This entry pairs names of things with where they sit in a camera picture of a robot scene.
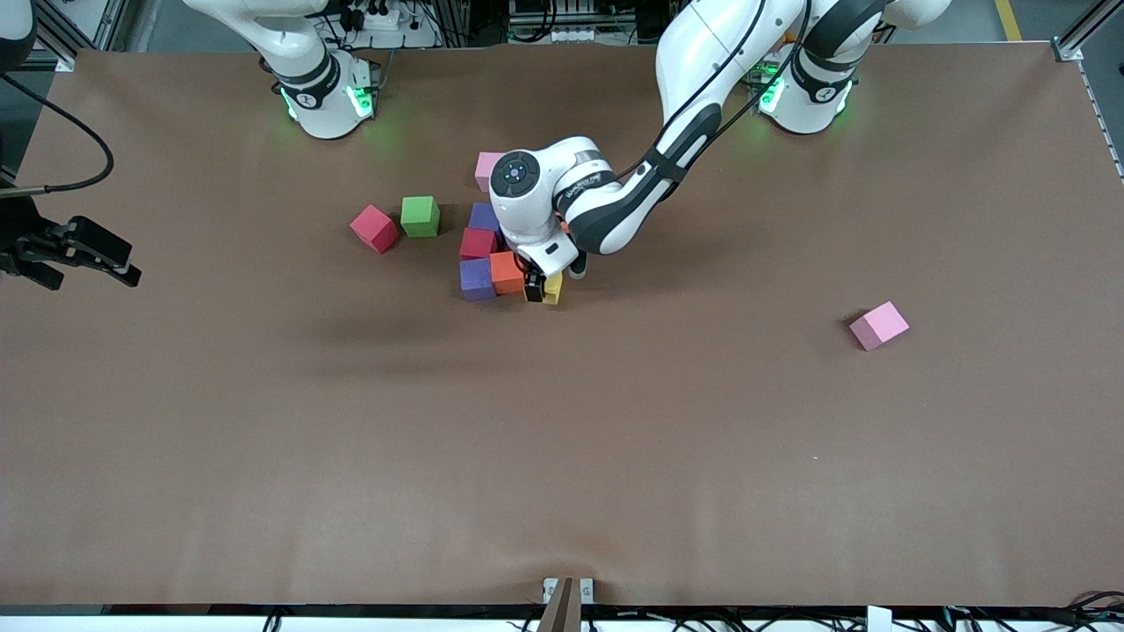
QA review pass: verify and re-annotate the aluminium frame profile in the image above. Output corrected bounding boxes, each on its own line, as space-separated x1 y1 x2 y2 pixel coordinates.
1054 0 1124 62
31 0 128 73

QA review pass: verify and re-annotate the green foam cube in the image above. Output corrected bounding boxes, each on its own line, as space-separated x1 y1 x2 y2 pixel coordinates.
400 196 441 239

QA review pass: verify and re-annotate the silver bracket with brown post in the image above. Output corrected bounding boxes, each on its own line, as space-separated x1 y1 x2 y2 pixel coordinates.
537 577 596 632

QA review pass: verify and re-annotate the orange foam cube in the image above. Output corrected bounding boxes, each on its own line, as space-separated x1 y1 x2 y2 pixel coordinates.
489 251 528 297

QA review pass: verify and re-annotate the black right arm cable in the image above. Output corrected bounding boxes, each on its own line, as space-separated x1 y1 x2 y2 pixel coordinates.
0 74 116 196

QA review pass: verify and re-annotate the white power strip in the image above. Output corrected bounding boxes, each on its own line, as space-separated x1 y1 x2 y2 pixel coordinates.
327 0 440 49

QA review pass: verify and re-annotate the red foam cube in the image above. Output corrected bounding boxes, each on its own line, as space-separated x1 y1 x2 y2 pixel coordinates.
349 205 401 255
458 227 499 262

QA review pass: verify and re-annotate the white electrical box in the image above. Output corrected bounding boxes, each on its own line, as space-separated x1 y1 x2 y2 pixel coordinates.
508 0 607 45

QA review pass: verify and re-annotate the brown table cover sheet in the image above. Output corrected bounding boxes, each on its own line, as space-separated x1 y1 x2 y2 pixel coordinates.
0 44 1124 608

